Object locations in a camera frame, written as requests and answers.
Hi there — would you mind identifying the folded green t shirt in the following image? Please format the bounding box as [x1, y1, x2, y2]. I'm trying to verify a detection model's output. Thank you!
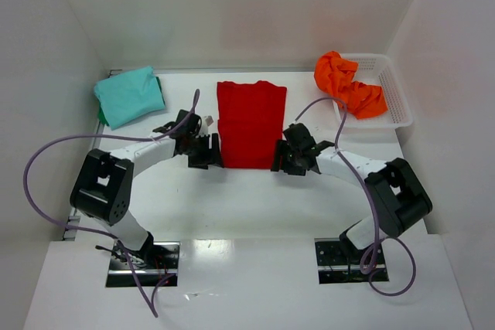
[96, 76, 167, 125]

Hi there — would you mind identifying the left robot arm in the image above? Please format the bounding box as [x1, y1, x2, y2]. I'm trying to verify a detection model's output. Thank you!
[70, 110, 224, 267]

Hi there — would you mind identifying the metal base plate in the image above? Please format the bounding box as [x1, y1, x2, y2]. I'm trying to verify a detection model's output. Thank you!
[105, 242, 180, 288]
[314, 239, 369, 284]

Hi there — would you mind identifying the folded turquoise t shirt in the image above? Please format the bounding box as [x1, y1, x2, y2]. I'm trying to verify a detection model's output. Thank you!
[94, 66, 166, 131]

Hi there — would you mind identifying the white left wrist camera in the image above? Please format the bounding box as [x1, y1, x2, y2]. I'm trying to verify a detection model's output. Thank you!
[200, 115, 214, 131]

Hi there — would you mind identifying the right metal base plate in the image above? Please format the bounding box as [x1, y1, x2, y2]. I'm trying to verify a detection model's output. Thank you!
[314, 239, 369, 284]

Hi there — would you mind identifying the red t shirt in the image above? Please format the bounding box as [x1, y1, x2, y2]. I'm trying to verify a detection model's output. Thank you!
[217, 80, 287, 169]

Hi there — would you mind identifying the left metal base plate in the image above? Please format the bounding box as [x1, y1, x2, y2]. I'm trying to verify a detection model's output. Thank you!
[105, 242, 180, 288]

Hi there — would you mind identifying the white perforated plastic basket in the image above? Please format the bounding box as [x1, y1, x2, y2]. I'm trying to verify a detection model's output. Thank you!
[341, 53, 413, 130]

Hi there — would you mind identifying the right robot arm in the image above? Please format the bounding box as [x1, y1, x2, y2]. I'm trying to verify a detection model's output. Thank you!
[271, 123, 432, 258]

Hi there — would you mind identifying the orange t shirt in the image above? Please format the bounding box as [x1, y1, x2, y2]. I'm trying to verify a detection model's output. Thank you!
[314, 51, 388, 120]

